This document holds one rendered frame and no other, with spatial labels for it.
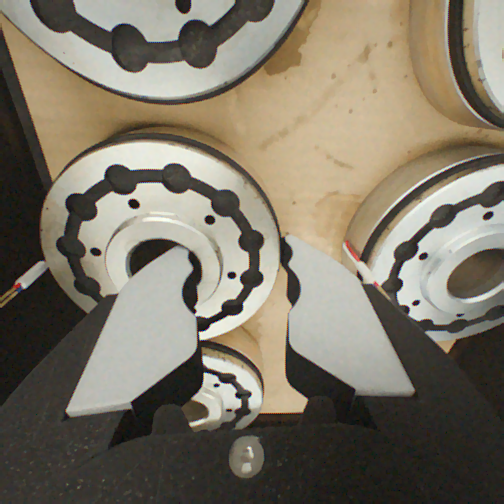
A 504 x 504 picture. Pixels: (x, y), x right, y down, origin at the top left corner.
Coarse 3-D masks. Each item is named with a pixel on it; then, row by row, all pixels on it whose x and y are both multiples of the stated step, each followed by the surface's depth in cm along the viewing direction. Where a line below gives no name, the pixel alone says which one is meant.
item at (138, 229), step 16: (128, 224) 10; (144, 224) 10; (160, 224) 10; (176, 224) 10; (192, 224) 10; (112, 240) 10; (128, 240) 10; (144, 240) 10; (176, 240) 10; (192, 240) 10; (208, 240) 10; (112, 256) 11; (128, 256) 11; (208, 256) 11; (112, 272) 11; (128, 272) 11; (208, 272) 11; (208, 288) 12
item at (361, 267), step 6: (348, 240) 14; (348, 246) 14; (348, 252) 13; (354, 258) 13; (360, 264) 12; (360, 270) 12; (366, 270) 12; (366, 276) 12; (372, 276) 11; (372, 282) 11; (378, 288) 11; (384, 294) 10
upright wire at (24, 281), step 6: (36, 264) 11; (42, 264) 11; (30, 270) 11; (36, 270) 11; (42, 270) 11; (24, 276) 10; (30, 276) 11; (36, 276) 11; (18, 282) 10; (24, 282) 10; (30, 282) 11; (12, 288) 10; (18, 288) 10; (6, 294) 10; (12, 294) 10; (0, 300) 9; (6, 300) 10; (0, 306) 9
